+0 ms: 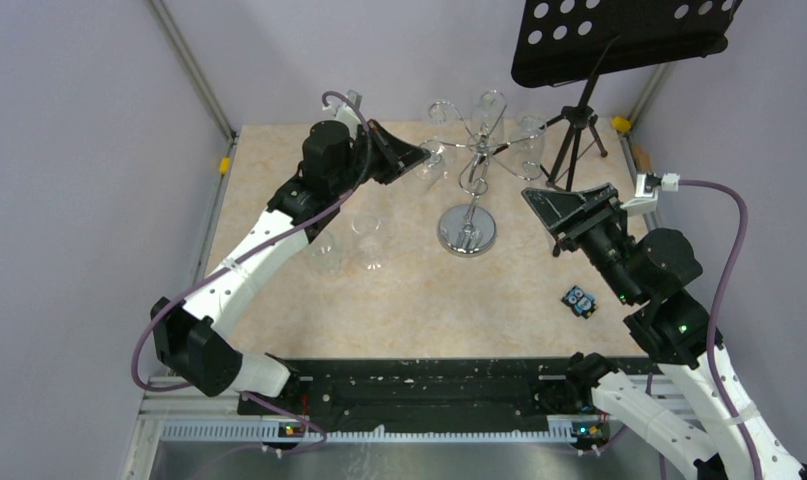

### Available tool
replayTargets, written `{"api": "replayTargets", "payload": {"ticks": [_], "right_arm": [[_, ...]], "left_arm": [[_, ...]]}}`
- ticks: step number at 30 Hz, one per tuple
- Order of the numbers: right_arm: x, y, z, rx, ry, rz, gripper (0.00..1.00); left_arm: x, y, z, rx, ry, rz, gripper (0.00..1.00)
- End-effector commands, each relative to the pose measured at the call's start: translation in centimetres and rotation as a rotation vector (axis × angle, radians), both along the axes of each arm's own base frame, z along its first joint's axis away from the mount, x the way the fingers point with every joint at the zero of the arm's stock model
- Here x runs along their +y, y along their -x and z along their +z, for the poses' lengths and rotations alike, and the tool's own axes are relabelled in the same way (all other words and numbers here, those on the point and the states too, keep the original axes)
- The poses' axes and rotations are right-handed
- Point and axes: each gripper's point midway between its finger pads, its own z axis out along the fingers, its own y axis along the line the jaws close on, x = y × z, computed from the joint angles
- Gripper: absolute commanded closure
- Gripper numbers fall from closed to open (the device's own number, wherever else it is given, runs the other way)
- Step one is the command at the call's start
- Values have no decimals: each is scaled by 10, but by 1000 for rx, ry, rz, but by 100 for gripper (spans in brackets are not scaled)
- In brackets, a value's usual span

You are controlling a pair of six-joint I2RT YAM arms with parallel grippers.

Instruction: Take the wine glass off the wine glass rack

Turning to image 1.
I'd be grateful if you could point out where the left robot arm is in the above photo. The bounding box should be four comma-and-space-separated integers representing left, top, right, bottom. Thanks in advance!
151, 120, 430, 414

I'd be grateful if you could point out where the removed wine glass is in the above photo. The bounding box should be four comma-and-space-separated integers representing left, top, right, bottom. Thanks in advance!
351, 214, 384, 271
308, 231, 342, 275

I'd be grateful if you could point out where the black music stand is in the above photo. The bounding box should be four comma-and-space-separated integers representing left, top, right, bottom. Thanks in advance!
511, 0, 740, 187

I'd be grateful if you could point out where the yellow corner clip right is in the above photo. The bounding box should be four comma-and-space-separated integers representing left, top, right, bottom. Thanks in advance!
610, 116, 632, 135

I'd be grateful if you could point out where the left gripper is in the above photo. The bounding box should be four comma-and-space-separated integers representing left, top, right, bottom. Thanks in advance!
332, 119, 431, 196

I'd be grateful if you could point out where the chrome wine glass rack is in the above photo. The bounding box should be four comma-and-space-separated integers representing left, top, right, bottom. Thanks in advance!
434, 100, 533, 257

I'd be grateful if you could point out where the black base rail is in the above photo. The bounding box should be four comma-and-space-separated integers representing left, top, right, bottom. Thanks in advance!
272, 357, 603, 434

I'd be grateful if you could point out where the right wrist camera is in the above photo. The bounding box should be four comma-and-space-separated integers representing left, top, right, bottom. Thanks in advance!
621, 172, 681, 216

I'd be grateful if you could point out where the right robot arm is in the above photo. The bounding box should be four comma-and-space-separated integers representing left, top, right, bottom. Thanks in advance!
522, 184, 807, 479

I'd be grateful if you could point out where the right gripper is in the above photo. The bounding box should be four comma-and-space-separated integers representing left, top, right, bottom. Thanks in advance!
521, 181, 640, 304

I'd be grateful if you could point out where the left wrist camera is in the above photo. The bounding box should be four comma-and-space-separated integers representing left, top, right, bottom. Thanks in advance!
334, 90, 362, 138

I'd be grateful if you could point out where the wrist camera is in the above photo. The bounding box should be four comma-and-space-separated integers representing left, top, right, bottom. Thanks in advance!
334, 90, 362, 138
621, 172, 681, 216

